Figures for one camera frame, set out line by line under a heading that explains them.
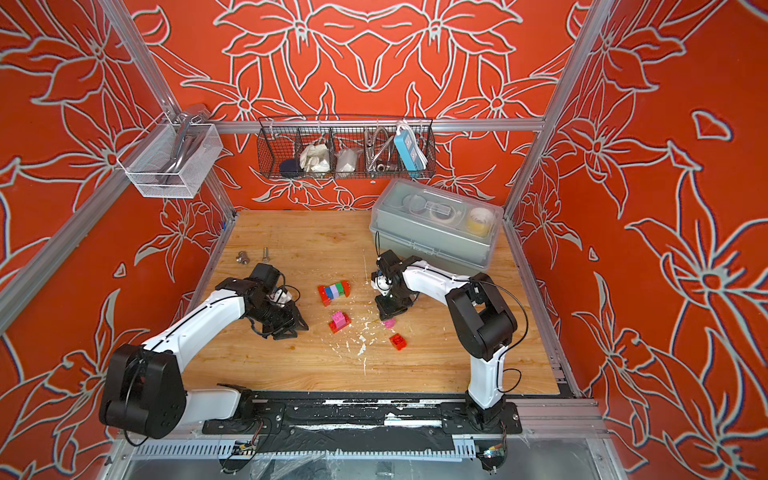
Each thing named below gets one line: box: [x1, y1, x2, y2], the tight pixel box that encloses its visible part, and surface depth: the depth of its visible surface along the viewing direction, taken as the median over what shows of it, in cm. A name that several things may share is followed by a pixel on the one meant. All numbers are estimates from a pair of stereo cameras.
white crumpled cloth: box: [299, 143, 330, 172], surface depth 92 cm
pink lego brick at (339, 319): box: [332, 310, 346, 329], surface depth 87 cm
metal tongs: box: [156, 112, 206, 185], surface depth 76 cm
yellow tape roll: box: [466, 207, 494, 237], surface depth 95 cm
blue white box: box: [394, 126, 428, 172], surface depth 89 cm
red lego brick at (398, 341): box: [389, 333, 407, 351], surface depth 85 cm
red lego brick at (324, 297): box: [318, 285, 331, 307], surface depth 96 cm
